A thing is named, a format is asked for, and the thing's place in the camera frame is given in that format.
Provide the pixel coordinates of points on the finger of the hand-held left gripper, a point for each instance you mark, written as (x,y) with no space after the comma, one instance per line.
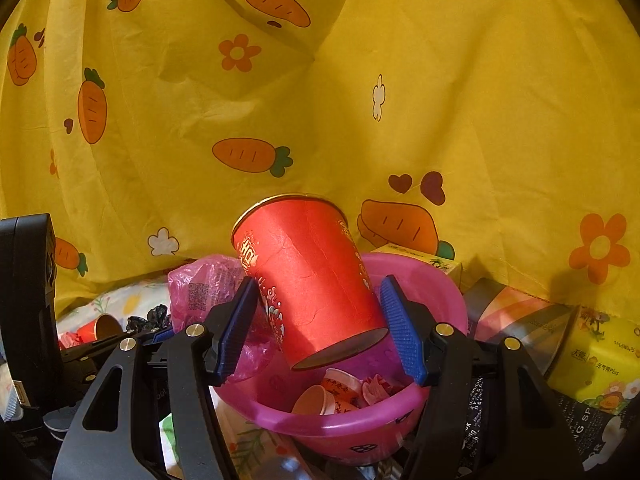
(160,335)

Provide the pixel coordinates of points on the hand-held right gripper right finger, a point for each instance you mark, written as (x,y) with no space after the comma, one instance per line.
(402,330)

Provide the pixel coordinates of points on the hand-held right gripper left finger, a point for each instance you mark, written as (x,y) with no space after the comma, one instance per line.
(235,330)

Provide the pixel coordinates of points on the large black plastic bag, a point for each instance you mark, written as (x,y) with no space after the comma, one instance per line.
(157,315)

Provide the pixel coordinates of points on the pink printed plastic bag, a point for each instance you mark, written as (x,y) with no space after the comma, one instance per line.
(200,285)

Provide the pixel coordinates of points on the white orange paper cup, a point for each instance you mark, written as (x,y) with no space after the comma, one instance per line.
(310,402)
(340,387)

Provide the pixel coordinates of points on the red paper cup gold rim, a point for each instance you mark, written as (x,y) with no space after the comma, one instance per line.
(310,280)

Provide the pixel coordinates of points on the pink plastic bucket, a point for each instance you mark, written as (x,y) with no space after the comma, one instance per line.
(320,430)

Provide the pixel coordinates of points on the floral plastic table cover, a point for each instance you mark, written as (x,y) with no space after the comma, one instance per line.
(125,300)

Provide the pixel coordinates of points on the yellow tissue pack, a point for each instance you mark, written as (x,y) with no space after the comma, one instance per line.
(600,360)

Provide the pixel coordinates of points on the black printed box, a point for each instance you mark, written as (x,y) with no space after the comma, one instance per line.
(580,440)

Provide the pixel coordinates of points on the yellow carrot print curtain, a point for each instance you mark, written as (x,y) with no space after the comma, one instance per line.
(400,110)

